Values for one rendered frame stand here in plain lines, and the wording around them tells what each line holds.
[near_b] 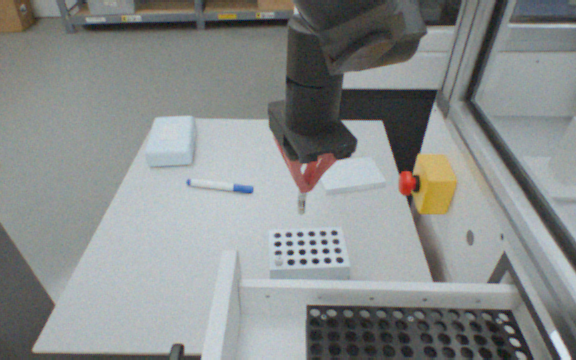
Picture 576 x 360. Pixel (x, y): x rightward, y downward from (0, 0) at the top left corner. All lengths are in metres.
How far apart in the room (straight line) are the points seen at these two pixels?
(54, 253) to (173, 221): 1.21
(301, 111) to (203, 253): 0.38
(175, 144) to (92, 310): 0.38
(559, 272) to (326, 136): 0.25
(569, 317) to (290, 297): 0.27
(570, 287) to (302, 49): 0.31
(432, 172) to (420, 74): 0.50
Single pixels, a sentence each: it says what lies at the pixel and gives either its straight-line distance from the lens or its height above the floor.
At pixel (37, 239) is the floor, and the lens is 2.04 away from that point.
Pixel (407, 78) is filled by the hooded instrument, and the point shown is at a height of 0.84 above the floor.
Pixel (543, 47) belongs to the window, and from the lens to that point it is 0.52.
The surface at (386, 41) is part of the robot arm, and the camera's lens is 0.31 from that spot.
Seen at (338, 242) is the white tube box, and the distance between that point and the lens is 0.66.
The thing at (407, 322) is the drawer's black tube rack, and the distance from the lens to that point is 0.46.
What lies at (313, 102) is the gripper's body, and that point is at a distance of 0.38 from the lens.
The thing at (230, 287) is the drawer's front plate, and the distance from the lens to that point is 0.44.
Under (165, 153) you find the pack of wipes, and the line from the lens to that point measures 0.87.
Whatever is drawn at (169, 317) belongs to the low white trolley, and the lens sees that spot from 0.63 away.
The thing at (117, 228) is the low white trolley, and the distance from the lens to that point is 0.78.
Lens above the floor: 1.28
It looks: 40 degrees down
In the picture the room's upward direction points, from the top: straight up
